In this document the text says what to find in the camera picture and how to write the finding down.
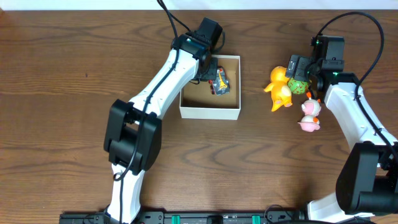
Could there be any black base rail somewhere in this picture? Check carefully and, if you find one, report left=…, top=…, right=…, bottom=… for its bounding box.
left=58, top=210, right=373, bottom=224

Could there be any pink planet figure toy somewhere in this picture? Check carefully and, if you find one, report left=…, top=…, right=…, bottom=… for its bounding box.
left=298, top=91, right=322, bottom=133

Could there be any orange duck toy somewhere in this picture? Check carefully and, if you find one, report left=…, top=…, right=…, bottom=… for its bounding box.
left=264, top=66, right=293, bottom=112

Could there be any grey toy car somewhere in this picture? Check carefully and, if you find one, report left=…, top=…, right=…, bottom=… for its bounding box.
left=208, top=67, right=230, bottom=96

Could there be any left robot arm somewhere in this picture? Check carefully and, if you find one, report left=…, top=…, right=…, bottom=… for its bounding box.
left=104, top=32, right=224, bottom=223

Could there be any white cardboard box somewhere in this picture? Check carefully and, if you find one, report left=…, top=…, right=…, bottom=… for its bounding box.
left=179, top=55, right=241, bottom=120

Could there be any green polyhedral die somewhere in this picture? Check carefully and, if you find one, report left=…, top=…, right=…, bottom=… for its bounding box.
left=287, top=78, right=309, bottom=95

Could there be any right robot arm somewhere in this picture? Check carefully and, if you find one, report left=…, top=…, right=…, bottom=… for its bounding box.
left=286, top=55, right=397, bottom=223

